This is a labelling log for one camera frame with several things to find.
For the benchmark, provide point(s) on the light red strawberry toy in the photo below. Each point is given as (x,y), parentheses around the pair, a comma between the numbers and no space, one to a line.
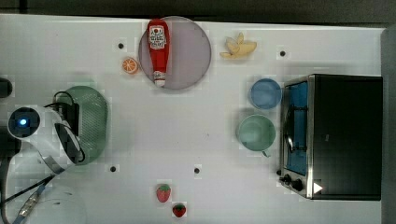
(163,193)

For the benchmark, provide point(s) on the red ketchup bottle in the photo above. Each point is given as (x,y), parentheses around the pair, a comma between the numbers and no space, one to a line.
(158,47)

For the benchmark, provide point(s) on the black cylinder post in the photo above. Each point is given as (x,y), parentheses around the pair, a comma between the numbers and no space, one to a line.
(6,88)

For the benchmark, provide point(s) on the black toaster oven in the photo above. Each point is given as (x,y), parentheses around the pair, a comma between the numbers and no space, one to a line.
(331,137)

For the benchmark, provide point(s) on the green plastic strainer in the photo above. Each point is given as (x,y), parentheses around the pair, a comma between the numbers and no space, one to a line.
(92,120)

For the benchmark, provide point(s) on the dark red strawberry toy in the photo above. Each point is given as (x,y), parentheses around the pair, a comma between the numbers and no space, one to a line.
(179,209)

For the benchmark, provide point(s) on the lilac round plate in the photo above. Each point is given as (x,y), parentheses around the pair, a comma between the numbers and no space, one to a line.
(189,54)

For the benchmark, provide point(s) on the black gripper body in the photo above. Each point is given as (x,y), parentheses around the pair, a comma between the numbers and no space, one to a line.
(70,113)

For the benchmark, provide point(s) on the orange slice toy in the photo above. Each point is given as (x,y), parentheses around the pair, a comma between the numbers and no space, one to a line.
(130,65)

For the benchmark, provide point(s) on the peeled banana toy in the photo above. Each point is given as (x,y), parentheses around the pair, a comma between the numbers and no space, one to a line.
(238,47)

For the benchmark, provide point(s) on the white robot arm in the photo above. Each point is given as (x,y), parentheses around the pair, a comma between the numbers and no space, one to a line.
(46,146)

